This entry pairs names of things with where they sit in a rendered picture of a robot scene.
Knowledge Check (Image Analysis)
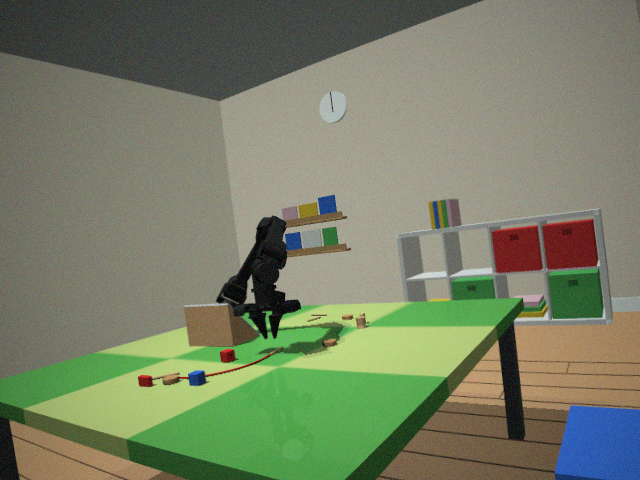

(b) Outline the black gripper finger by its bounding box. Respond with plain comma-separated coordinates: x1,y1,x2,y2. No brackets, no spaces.
268,313,286,339
248,313,267,339

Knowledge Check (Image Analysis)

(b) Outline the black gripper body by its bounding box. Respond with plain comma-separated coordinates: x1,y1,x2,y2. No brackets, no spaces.
233,284,301,317

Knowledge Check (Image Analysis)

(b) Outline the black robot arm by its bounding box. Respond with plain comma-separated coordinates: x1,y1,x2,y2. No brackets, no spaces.
216,216,287,309

